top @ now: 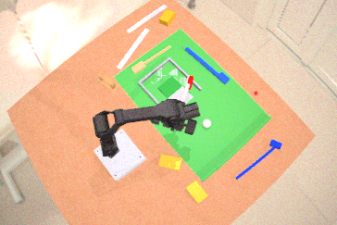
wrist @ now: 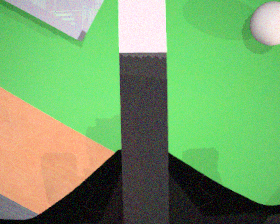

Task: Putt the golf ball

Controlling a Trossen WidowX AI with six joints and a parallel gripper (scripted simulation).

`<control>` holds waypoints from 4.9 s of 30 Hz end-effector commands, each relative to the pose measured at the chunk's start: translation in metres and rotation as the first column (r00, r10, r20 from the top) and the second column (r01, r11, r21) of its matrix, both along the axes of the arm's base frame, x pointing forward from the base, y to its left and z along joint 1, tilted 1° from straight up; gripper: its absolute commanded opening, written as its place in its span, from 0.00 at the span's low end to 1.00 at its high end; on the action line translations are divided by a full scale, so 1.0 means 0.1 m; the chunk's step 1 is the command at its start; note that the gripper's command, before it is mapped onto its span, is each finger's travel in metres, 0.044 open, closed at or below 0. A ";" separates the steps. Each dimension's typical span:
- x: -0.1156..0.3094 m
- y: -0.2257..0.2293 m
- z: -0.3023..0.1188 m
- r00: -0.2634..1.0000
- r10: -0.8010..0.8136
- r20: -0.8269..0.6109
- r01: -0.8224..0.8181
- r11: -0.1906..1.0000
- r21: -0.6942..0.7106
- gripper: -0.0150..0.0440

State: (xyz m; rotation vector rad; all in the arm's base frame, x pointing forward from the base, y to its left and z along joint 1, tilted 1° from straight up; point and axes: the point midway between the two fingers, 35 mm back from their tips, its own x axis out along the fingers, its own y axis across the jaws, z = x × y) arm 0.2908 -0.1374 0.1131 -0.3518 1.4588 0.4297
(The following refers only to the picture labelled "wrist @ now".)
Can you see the green flat mat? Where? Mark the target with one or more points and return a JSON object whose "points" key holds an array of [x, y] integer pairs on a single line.
{"points": [[223, 87]]}

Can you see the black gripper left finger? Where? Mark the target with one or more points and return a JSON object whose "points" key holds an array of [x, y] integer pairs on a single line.
{"points": [[98, 200]]}

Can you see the white ball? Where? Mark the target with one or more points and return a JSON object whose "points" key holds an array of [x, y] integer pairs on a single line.
{"points": [[265, 23]]}

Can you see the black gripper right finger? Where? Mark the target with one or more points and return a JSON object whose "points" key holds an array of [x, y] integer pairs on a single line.
{"points": [[196, 199]]}

